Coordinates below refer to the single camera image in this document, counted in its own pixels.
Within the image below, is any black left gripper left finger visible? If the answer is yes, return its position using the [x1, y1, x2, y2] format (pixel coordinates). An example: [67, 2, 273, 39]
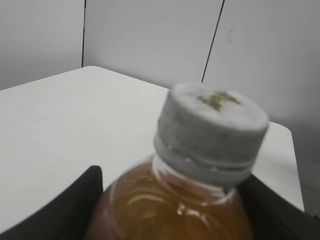
[0, 166, 103, 240]

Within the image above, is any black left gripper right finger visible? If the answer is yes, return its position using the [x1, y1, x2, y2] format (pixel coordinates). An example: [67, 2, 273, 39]
[237, 175, 320, 240]

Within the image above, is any oolong tea bottle pink label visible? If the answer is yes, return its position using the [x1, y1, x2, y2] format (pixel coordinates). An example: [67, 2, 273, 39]
[84, 154, 254, 240]

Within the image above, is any white bottle cap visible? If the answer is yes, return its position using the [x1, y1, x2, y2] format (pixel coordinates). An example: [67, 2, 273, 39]
[154, 82, 269, 186]

